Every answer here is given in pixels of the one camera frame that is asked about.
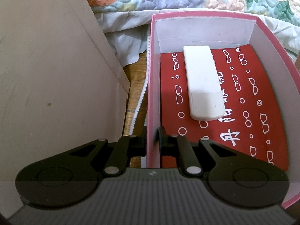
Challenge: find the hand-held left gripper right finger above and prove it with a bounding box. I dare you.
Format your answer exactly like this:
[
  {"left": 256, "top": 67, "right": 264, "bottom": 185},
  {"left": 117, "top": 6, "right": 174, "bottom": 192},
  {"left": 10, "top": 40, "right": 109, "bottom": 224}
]
[{"left": 158, "top": 126, "right": 237, "bottom": 177}]

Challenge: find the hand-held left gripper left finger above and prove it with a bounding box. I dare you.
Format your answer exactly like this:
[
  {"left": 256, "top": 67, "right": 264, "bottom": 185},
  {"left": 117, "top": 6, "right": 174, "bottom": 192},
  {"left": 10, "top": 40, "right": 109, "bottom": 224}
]
[{"left": 69, "top": 126, "right": 148, "bottom": 177}]

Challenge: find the pink cardboard box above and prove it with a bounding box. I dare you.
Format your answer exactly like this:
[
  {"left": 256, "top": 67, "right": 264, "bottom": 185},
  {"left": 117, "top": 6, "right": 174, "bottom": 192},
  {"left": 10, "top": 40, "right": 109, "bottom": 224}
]
[{"left": 146, "top": 10, "right": 300, "bottom": 210}]

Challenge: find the red patterned paper bag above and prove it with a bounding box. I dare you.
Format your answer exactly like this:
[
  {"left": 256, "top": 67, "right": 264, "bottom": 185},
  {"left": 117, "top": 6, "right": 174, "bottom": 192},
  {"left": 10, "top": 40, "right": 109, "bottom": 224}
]
[{"left": 159, "top": 44, "right": 290, "bottom": 171}]

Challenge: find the beige cabinet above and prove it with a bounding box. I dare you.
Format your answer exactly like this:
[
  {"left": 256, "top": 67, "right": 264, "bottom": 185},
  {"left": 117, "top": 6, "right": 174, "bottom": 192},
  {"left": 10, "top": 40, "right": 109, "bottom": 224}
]
[{"left": 0, "top": 0, "right": 129, "bottom": 218}]

